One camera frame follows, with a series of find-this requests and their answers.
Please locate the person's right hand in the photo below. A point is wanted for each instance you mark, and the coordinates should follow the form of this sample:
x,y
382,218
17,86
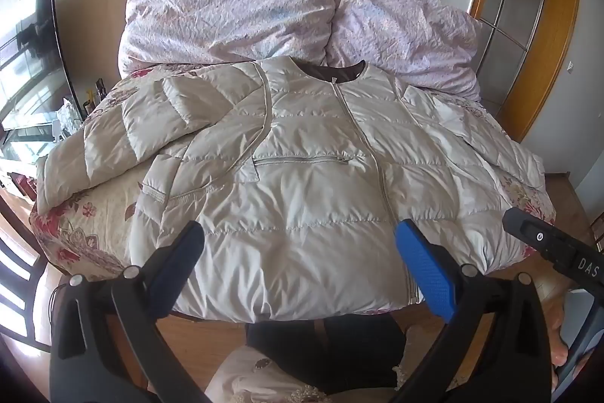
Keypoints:
x,y
559,351

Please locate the dark wooden chair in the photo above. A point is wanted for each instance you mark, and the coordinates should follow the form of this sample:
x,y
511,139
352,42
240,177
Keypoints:
x,y
14,252

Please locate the flat screen television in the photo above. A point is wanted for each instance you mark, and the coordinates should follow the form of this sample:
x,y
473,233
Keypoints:
x,y
33,53

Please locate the wooden door frame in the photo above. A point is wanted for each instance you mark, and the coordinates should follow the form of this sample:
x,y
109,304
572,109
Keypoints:
x,y
542,53

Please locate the lilac pillow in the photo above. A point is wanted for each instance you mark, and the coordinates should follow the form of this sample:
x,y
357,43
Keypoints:
x,y
401,25
226,6

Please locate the clear plastic bag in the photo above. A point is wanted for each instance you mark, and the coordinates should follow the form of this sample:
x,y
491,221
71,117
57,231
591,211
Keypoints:
x,y
66,122

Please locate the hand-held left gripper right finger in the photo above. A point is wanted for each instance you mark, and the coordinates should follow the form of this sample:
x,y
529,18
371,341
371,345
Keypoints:
x,y
424,271

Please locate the beige down jacket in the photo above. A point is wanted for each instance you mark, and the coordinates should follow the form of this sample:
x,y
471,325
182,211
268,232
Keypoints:
x,y
306,195

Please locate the person's cream lace top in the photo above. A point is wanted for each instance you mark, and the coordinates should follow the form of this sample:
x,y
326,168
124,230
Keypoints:
x,y
245,379

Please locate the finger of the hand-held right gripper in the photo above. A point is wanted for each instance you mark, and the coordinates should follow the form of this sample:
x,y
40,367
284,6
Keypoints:
x,y
538,235

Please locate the person's black pants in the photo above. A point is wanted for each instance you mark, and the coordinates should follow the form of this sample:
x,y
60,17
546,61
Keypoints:
x,y
325,351

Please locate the floral bed sheet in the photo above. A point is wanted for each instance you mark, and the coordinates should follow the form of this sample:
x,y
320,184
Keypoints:
x,y
80,223

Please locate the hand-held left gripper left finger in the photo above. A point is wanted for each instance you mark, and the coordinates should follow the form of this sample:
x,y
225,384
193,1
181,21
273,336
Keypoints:
x,y
179,261

